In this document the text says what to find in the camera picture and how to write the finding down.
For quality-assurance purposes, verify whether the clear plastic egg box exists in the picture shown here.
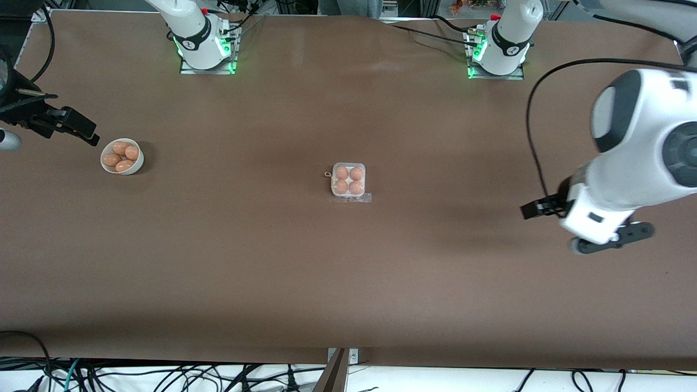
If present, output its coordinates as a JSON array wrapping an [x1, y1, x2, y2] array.
[[331, 162, 372, 204]]

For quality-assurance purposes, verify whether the white round bowl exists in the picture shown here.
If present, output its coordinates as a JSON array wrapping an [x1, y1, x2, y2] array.
[[100, 138, 145, 175]]

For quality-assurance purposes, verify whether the grey clothed person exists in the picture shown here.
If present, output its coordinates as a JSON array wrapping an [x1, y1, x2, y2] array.
[[319, 0, 384, 20]]

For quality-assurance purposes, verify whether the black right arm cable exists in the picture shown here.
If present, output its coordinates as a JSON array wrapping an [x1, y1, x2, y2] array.
[[30, 5, 56, 83]]

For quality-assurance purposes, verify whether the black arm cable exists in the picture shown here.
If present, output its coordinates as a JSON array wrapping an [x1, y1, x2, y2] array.
[[30, 5, 56, 83], [525, 57, 697, 205]]

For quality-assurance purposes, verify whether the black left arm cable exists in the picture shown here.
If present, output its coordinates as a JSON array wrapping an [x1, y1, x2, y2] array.
[[525, 57, 697, 205]]

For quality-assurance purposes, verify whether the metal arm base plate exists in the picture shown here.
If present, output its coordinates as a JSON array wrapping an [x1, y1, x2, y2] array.
[[466, 30, 526, 81], [180, 24, 240, 75]]

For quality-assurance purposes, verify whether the black base cable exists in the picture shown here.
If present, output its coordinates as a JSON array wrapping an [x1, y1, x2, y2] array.
[[218, 0, 267, 34], [433, 15, 475, 34], [381, 22, 475, 47]]

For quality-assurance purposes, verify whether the black looped cable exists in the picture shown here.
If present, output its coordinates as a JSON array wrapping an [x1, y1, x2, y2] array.
[[0, 330, 52, 392]]

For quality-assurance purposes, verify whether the teal cable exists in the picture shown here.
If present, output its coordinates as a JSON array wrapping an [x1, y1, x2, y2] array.
[[63, 358, 82, 392]]

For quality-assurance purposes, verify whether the small metal bracket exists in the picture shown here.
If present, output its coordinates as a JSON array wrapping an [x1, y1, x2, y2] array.
[[327, 347, 360, 365]]

